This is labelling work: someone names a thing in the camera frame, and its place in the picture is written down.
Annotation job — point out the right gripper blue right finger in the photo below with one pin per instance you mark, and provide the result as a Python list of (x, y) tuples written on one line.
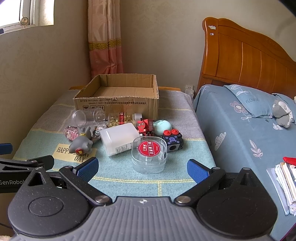
[(206, 179)]

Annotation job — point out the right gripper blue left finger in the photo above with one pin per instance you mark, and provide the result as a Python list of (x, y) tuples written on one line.
[(77, 179)]

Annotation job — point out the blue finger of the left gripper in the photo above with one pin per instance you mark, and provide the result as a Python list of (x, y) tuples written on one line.
[(47, 162), (6, 149)]

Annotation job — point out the grey elephant toy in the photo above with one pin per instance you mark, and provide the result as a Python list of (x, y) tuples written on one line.
[(83, 143)]

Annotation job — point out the black toy red knobs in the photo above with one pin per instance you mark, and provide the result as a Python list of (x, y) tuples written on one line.
[(174, 139)]

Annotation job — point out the clear case red label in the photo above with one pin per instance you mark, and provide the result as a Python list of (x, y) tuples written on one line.
[(149, 154)]

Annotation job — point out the blue floral bed sheet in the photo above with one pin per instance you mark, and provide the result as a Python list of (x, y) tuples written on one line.
[(238, 140)]

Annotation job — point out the small clear round container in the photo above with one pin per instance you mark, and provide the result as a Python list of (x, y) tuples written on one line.
[(98, 128)]

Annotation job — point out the white plastic box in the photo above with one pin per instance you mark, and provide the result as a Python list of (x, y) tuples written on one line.
[(118, 139)]

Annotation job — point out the clear plastic jar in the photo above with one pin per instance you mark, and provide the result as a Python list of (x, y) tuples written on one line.
[(82, 118)]

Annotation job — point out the mint green round case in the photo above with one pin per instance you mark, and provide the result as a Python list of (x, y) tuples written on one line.
[(160, 126)]

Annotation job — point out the jar of gold beads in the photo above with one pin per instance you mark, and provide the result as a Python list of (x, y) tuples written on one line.
[(116, 119)]

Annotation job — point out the stack of papers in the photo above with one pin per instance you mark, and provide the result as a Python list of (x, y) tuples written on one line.
[(283, 179)]

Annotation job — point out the blue floral pillow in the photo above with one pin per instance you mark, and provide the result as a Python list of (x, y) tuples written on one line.
[(256, 102)]

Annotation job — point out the red object on papers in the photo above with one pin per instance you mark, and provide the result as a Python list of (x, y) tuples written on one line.
[(290, 160)]

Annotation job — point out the open cardboard box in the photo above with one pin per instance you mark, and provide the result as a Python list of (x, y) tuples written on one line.
[(115, 93)]

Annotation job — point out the grey plush toy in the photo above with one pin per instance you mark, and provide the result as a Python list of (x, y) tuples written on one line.
[(283, 110)]

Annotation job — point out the wooden bed headboard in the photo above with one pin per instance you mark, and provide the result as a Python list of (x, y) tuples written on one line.
[(236, 55)]

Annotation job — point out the pink patterned curtain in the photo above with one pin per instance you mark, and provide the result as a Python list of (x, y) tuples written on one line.
[(104, 38)]

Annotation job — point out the white wall socket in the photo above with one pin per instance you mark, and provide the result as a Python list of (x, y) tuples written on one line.
[(189, 90)]

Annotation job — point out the window frame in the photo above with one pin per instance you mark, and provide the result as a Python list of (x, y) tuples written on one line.
[(20, 14)]

